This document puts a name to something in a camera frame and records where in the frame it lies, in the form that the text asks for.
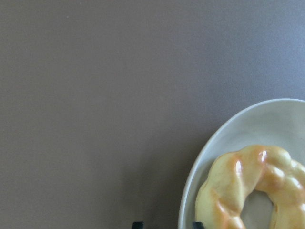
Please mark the glazed twisted donut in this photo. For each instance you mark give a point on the glazed twisted donut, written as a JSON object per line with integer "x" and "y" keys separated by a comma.
{"x": 235, "y": 175}

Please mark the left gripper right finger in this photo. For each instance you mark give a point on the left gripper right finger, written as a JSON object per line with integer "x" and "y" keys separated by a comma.
{"x": 197, "y": 225}

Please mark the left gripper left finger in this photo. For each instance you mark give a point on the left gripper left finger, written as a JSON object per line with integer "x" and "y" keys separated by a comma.
{"x": 138, "y": 225}

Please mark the white round plate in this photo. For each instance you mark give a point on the white round plate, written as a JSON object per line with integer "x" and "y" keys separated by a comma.
{"x": 279, "y": 122}

